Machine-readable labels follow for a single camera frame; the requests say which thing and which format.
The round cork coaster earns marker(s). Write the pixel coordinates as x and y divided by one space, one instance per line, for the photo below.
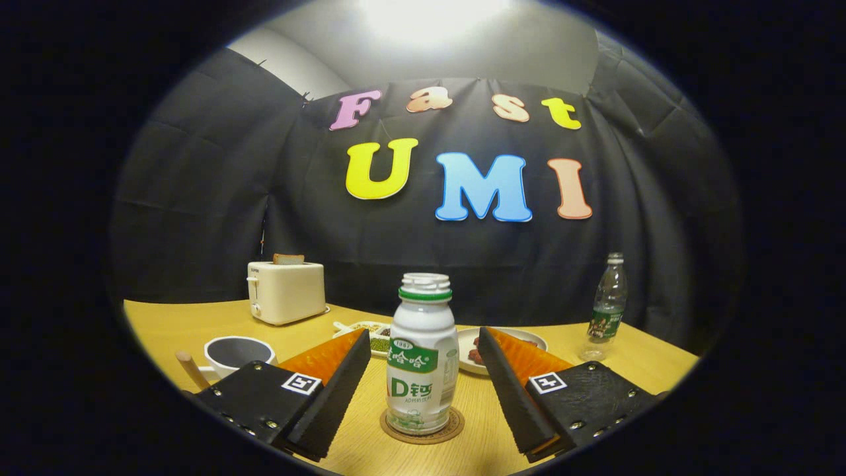
456 423

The cream toaster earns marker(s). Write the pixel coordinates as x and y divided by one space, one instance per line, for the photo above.
287 291

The bread slice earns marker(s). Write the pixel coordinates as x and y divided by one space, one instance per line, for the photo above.
289 259

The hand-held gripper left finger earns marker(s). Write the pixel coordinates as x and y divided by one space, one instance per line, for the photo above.
337 396

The white juice bottle green label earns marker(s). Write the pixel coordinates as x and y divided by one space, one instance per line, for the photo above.
423 357

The wooden table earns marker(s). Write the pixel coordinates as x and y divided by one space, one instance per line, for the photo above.
165 324

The white round plate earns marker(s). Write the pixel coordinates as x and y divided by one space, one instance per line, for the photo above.
466 347

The black backdrop cloth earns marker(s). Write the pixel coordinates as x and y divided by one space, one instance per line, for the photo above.
198 198

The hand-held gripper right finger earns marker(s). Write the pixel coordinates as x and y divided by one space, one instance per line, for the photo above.
512 396

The clear water bottle green label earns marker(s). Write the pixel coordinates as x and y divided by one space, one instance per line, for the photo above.
607 311

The bright ceiling light panel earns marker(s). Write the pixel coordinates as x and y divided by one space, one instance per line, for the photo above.
429 13

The divided white dish with beans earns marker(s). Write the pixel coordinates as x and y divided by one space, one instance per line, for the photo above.
378 342

